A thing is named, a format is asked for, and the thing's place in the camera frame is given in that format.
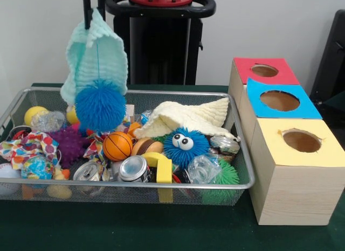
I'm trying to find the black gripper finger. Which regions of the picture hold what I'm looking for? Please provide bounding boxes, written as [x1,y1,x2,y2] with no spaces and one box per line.
[97,0,107,22]
[81,0,93,29]

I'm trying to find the mint green waffle cloth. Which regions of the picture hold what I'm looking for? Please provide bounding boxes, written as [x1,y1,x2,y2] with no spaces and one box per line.
[60,8,129,106]

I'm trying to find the blue spiky ball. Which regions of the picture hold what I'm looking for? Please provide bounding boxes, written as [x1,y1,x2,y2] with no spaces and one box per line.
[74,81,127,134]

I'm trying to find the cream yellow waffle cloth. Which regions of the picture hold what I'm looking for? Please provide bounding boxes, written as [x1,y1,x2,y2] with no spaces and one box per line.
[132,98,240,141]

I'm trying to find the wooden box with three holes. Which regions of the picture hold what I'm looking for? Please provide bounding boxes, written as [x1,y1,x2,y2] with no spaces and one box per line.
[228,58,345,226]

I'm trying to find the yellow ball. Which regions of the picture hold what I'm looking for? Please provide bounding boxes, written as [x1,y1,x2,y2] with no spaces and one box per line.
[24,106,49,126]

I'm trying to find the purple spiky ball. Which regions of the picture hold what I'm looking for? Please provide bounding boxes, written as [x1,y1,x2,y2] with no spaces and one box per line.
[49,127,89,168]

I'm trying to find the small orange basketball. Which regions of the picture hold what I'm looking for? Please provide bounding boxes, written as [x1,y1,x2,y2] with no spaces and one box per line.
[102,131,134,161]

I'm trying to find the silver metal can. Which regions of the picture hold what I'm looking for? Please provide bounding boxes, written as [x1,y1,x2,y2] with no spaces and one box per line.
[118,155,149,182]

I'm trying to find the blue fuzzy ball with eyes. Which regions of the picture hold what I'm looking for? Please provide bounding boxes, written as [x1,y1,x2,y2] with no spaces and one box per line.
[163,127,210,169]

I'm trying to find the yellow plastic block toy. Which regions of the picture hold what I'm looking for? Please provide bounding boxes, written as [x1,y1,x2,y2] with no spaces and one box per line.
[141,152,173,184]

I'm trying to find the green spiky ball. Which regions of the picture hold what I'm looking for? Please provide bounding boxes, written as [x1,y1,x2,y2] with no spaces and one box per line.
[202,159,240,204]

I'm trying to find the dark green table cloth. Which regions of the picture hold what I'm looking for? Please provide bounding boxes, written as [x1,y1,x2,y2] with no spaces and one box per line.
[0,83,345,251]

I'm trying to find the black chair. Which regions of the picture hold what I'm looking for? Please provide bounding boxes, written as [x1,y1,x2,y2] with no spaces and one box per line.
[310,10,345,134]

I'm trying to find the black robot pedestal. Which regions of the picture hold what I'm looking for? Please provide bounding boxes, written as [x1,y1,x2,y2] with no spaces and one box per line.
[105,0,216,84]

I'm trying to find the shallow wire mesh bin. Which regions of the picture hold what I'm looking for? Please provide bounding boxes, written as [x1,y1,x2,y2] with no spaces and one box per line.
[0,87,256,206]

